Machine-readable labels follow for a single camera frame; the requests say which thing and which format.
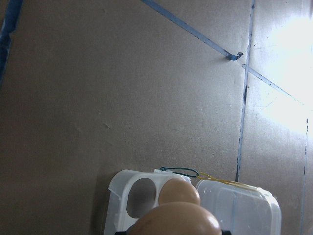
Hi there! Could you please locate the brown egg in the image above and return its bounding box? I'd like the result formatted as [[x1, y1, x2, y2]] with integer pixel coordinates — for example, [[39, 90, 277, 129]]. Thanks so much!
[[126, 202, 222, 235], [158, 178, 201, 206]]

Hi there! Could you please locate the brown egg in box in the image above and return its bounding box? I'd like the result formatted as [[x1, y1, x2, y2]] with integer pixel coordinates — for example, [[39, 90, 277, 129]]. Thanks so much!
[[158, 178, 201, 206]]

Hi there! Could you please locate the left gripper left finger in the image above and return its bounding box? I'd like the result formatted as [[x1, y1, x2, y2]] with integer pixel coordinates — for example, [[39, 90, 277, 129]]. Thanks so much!
[[115, 231, 129, 235]]

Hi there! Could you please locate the clear plastic egg box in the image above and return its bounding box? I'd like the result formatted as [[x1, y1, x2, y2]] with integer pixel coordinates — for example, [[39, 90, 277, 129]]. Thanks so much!
[[104, 169, 281, 235]]

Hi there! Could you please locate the green yellow rubber band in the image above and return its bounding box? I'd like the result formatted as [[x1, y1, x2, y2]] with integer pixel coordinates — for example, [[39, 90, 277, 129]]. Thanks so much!
[[159, 166, 258, 191]]

